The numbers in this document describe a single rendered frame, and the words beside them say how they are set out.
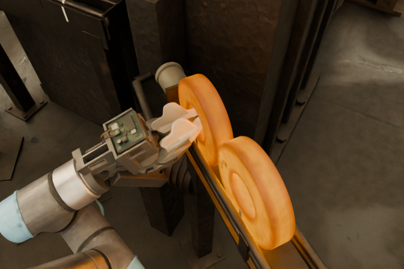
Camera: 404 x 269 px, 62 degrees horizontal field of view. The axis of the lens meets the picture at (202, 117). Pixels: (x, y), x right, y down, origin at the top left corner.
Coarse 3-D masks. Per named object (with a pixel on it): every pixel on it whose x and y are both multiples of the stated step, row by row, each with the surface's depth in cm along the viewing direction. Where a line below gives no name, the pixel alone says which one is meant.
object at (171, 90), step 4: (168, 88) 60; (172, 88) 60; (176, 88) 60; (168, 92) 60; (172, 92) 60; (176, 92) 61; (168, 96) 61; (172, 96) 61; (176, 96) 61; (168, 100) 61; (172, 100) 62; (176, 100) 62
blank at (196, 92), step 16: (192, 80) 53; (208, 80) 52; (192, 96) 52; (208, 96) 50; (208, 112) 49; (224, 112) 50; (208, 128) 50; (224, 128) 50; (208, 144) 53; (208, 160) 57
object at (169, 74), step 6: (162, 66) 67; (168, 66) 67; (174, 66) 67; (180, 66) 68; (156, 72) 68; (162, 72) 67; (168, 72) 66; (174, 72) 66; (180, 72) 66; (156, 78) 68; (162, 78) 66; (168, 78) 65; (174, 78) 64; (180, 78) 64; (162, 84) 66; (168, 84) 64; (174, 84) 63
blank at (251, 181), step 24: (240, 144) 44; (240, 168) 43; (264, 168) 40; (240, 192) 50; (264, 192) 39; (240, 216) 50; (264, 216) 41; (288, 216) 40; (264, 240) 44; (288, 240) 43
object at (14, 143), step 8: (0, 144) 138; (8, 144) 138; (16, 144) 138; (0, 152) 135; (8, 152) 136; (16, 152) 136; (0, 160) 133; (8, 160) 133; (16, 160) 133; (0, 168) 131; (8, 168) 131; (0, 176) 129; (8, 176) 129
